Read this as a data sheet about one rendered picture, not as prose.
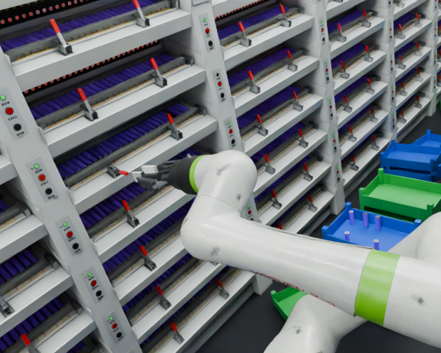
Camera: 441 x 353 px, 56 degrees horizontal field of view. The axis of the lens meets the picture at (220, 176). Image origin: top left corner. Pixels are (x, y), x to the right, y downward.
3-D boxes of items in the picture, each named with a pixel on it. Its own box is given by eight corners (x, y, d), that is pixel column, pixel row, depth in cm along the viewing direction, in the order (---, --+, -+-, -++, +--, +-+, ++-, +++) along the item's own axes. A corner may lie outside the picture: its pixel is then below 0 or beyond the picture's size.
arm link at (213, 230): (374, 258, 76) (372, 238, 66) (357, 319, 72) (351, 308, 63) (206, 209, 93) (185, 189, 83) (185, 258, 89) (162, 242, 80)
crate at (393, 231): (421, 237, 156) (421, 220, 153) (398, 270, 145) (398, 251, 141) (348, 217, 177) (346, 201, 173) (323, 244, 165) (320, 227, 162)
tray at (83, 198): (217, 129, 155) (218, 107, 149) (77, 216, 121) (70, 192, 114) (180, 109, 165) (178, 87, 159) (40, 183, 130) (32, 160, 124)
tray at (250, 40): (312, 26, 186) (318, -6, 177) (222, 72, 152) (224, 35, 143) (276, 15, 196) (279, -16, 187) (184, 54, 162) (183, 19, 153)
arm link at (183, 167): (211, 144, 95) (181, 163, 90) (228, 189, 99) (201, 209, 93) (194, 146, 99) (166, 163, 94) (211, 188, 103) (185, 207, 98)
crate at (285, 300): (353, 329, 165) (351, 315, 162) (310, 353, 161) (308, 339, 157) (311, 285, 191) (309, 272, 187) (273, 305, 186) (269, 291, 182)
